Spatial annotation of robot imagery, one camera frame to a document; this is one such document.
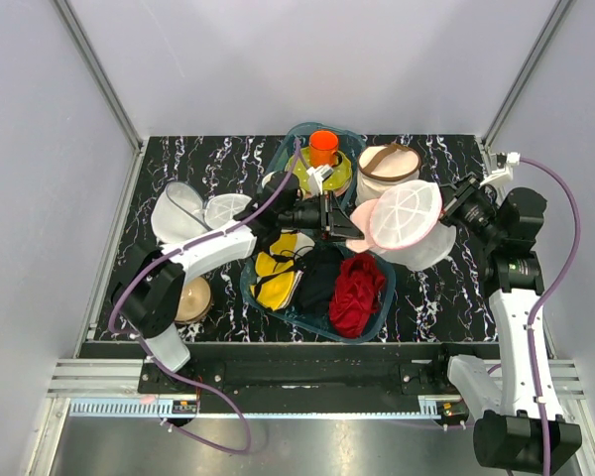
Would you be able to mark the red garment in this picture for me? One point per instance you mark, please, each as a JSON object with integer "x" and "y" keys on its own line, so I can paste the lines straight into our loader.
{"x": 356, "y": 295}

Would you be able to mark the white mesh grey-trimmed laundry bag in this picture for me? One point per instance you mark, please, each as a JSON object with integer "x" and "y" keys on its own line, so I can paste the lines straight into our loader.
{"x": 181, "y": 214}

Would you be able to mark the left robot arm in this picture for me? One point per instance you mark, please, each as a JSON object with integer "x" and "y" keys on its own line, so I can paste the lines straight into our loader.
{"x": 147, "y": 294}

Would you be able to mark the light pink bra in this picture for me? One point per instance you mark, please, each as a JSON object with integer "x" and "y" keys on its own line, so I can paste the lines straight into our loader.
{"x": 362, "y": 218}

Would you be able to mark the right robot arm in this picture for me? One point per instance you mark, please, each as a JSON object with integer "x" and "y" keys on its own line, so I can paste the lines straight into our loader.
{"x": 519, "y": 425}

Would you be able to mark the yellow and black bra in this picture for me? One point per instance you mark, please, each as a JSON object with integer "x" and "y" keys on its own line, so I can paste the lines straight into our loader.
{"x": 279, "y": 269}

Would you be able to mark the beige brown-trimmed round bag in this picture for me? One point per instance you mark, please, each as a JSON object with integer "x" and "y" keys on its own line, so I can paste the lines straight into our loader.
{"x": 382, "y": 167}

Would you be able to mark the teal tray with dishes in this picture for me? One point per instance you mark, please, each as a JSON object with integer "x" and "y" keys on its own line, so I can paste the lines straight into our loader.
{"x": 350, "y": 144}

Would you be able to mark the white mesh pink-zipper laundry bag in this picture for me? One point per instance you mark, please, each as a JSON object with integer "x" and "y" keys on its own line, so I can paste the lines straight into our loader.
{"x": 404, "y": 226}

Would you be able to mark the black garment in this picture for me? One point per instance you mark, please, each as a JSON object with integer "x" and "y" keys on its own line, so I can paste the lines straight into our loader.
{"x": 320, "y": 269}

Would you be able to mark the teal tray with clothes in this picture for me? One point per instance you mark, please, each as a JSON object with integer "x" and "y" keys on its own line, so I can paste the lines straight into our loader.
{"x": 320, "y": 324}

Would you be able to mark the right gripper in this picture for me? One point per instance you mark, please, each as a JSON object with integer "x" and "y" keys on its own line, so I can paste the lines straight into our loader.
{"x": 461, "y": 193}

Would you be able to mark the orange cup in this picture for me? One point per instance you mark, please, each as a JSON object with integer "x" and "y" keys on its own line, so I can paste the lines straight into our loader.
{"x": 323, "y": 146}

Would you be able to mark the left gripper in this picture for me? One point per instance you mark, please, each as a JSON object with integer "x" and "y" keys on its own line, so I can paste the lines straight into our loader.
{"x": 337, "y": 224}

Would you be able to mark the green polka dot plate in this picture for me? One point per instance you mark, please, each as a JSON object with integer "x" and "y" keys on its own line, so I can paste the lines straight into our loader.
{"x": 341, "y": 174}

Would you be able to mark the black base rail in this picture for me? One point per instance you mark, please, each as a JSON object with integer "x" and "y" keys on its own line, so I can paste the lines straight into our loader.
{"x": 299, "y": 378}

